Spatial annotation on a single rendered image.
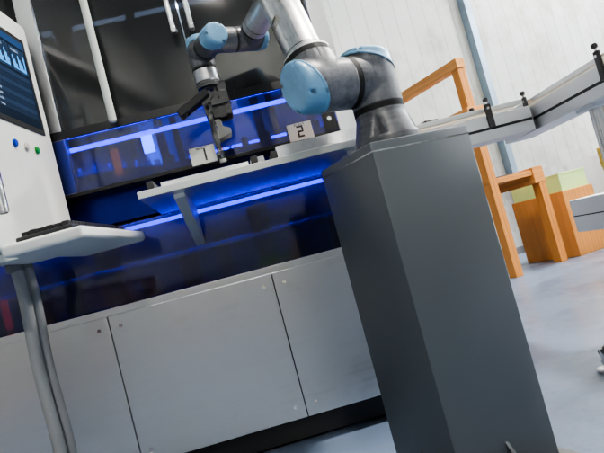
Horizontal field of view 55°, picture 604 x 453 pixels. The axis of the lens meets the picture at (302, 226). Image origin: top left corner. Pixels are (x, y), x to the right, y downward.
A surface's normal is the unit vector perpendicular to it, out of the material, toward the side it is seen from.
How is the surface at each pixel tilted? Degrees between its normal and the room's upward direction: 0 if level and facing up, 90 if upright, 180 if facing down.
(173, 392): 90
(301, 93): 97
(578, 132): 90
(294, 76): 97
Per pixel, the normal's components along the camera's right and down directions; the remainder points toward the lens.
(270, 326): 0.08, -0.07
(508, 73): 0.37, -0.15
